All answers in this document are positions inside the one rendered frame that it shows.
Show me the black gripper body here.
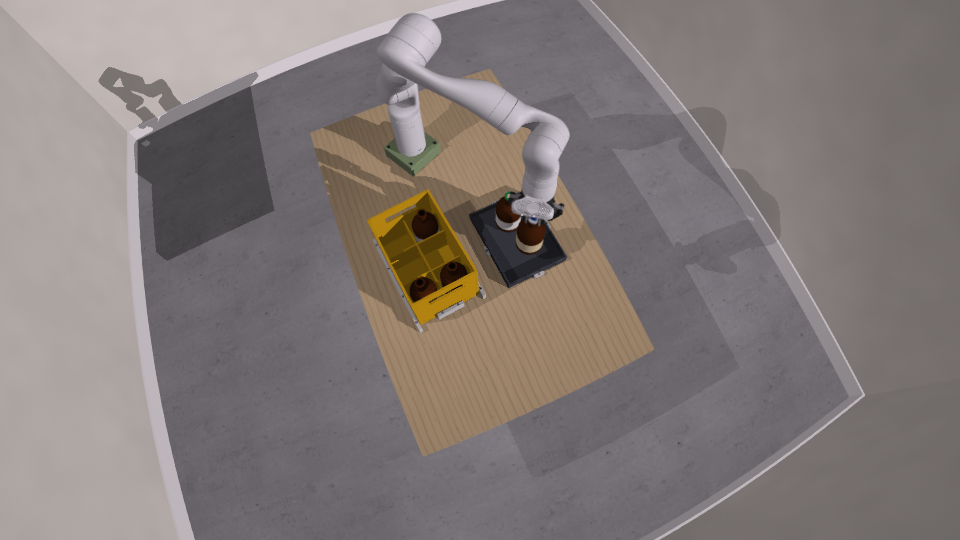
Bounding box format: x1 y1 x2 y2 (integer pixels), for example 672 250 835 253
518 191 555 208

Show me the brown glass bottle with beige label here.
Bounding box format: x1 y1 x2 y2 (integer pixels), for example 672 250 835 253
516 217 546 255

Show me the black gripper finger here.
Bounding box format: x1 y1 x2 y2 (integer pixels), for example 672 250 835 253
537 203 564 226
508 192 529 223

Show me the white flat bar with screws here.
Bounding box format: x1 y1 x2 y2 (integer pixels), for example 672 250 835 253
373 238 544 333

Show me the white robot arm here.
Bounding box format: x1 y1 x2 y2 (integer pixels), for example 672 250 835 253
376 13 569 220

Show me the yellow crate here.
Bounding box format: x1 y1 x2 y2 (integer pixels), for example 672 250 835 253
373 202 479 325

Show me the brown glass bottle with white label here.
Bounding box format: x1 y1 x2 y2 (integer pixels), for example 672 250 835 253
495 192 521 232

